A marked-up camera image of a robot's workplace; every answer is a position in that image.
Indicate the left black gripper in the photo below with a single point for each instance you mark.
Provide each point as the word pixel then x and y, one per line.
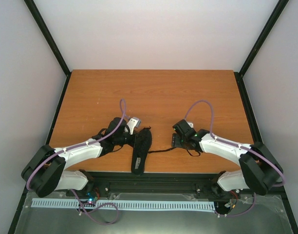
pixel 133 142

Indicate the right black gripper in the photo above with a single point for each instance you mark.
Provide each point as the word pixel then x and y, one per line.
pixel 176 142

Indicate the black canvas shoe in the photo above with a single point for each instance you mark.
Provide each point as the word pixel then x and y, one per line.
pixel 141 146

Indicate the black shoelace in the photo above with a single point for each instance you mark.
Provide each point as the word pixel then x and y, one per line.
pixel 159 151

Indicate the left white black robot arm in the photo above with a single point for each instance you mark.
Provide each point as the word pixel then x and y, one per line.
pixel 48 171

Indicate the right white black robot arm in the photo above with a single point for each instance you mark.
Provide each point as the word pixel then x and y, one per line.
pixel 259 170

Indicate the left green-lit circuit board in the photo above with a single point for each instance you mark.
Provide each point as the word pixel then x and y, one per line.
pixel 89 203

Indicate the right small circuit board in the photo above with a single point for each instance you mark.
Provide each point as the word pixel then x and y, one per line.
pixel 231 203

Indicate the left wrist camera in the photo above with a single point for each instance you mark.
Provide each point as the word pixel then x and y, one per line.
pixel 132 124

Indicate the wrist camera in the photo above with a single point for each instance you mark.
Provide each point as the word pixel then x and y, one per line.
pixel 190 124
pixel 132 124

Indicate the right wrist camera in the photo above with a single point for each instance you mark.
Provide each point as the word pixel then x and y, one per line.
pixel 190 124

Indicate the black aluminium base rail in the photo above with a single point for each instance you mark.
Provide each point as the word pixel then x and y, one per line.
pixel 202 185

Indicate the light blue slotted cable duct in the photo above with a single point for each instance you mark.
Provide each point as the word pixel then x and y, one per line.
pixel 130 205

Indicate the left black frame post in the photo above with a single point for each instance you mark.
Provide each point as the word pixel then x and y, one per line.
pixel 33 9

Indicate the black frame post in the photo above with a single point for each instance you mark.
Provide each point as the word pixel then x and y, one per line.
pixel 277 11
pixel 33 9

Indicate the right black frame post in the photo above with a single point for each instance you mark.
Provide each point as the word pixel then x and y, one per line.
pixel 277 11

